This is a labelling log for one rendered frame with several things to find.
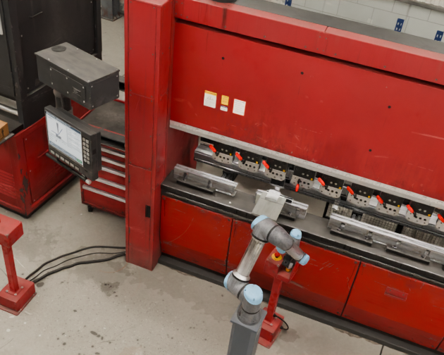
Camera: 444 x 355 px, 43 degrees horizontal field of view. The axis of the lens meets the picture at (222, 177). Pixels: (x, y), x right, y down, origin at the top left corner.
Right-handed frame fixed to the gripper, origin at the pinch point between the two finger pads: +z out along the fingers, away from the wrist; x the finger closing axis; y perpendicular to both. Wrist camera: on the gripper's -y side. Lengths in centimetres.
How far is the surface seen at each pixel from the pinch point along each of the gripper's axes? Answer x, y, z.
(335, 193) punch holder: -9, 43, -43
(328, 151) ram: 2, 44, -74
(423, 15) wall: 35, 451, -2
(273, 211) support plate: 24.9, 19.7, -25.2
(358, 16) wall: 111, 442, 19
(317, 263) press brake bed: -12.8, 27.8, 14.0
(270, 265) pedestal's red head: 10.8, -6.3, -2.5
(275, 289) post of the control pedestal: 4.9, -3.3, 24.4
